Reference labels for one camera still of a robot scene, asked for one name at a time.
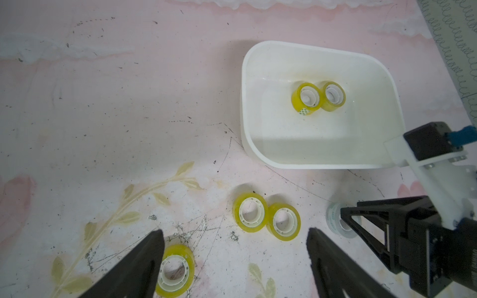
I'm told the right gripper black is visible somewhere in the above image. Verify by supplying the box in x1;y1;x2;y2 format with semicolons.
340;196;477;298

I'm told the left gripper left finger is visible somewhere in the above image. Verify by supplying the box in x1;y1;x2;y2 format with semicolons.
81;230;165;298

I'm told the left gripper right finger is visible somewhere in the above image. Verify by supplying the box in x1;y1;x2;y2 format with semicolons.
306;228;394;298

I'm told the yellow tape roll one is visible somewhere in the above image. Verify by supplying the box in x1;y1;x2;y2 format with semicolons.
155;245;195;298

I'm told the clear tape roll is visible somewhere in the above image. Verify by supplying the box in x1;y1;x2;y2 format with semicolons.
326;203;358;239

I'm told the yellow tape roll four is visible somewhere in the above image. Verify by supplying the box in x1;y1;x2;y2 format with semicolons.
266;203;301;242

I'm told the yellow tape roll three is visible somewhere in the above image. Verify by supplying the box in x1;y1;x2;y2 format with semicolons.
232;192;268;233

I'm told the yellow tape roll six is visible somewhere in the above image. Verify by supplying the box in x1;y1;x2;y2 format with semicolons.
321;81;346;112

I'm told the yellow tape roll five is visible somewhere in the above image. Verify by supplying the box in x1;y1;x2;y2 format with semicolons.
291;83;325;115

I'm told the white storage box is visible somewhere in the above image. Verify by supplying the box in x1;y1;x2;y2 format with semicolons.
240;41;405;170

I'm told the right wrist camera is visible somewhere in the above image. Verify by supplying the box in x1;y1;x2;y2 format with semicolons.
385;122;477;230

